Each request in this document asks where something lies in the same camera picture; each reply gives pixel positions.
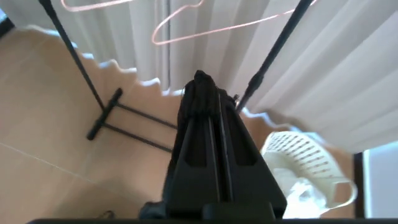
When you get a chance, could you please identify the beige curtain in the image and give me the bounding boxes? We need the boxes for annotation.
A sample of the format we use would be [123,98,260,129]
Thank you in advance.
[0,0,398,155]

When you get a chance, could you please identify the black shorts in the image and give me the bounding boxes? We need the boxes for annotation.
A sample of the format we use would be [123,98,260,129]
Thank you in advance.
[139,70,239,219]

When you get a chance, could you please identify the white printed t-shirt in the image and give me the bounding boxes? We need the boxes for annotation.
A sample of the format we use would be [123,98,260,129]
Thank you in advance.
[273,167,330,219]

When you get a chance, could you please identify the pink clothes hanger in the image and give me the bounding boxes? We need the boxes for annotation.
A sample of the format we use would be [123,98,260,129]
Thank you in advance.
[60,0,134,12]
[151,0,318,46]

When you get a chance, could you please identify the white laundry basket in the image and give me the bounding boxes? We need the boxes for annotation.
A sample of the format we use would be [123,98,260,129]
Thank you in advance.
[260,130,358,218]

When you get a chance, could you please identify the black clothes rack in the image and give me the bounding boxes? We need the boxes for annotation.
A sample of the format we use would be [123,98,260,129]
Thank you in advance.
[37,0,315,153]

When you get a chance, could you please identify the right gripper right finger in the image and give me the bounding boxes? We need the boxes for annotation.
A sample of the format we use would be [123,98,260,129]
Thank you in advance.
[217,90,287,218]

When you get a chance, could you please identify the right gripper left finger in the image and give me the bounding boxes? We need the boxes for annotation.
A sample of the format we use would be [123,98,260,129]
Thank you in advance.
[164,111,226,218]

